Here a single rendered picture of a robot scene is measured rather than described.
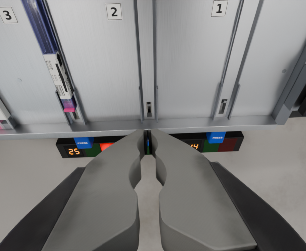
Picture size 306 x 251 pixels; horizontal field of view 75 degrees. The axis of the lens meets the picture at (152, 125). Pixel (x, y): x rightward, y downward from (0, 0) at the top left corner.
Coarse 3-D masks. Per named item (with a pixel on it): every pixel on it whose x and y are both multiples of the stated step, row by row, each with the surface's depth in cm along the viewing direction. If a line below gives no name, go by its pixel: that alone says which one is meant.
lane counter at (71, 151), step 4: (64, 148) 36; (68, 148) 36; (72, 148) 37; (76, 148) 37; (68, 152) 37; (72, 152) 37; (76, 152) 37; (80, 152) 37; (68, 156) 38; (72, 156) 38; (76, 156) 38; (80, 156) 38
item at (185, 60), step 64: (0, 0) 20; (64, 0) 20; (128, 0) 20; (192, 0) 20; (256, 0) 21; (0, 64) 24; (64, 64) 24; (128, 64) 25; (192, 64) 25; (256, 64) 26
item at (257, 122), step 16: (16, 128) 30; (32, 128) 30; (48, 128) 30; (64, 128) 30; (80, 128) 30; (96, 128) 30; (112, 128) 30; (128, 128) 30; (144, 128) 30; (160, 128) 30; (176, 128) 30; (192, 128) 30; (208, 128) 30; (224, 128) 30; (240, 128) 30; (256, 128) 30; (272, 128) 30
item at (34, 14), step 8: (24, 0) 19; (32, 0) 19; (40, 0) 20; (24, 8) 19; (32, 8) 19; (40, 8) 20; (32, 16) 20; (40, 16) 20; (32, 24) 20; (40, 24) 20; (48, 24) 21; (40, 32) 21; (48, 32) 21; (40, 40) 22; (48, 40) 22; (40, 48) 22; (48, 48) 22; (56, 48) 23; (72, 96) 27; (64, 104) 27; (72, 104) 27
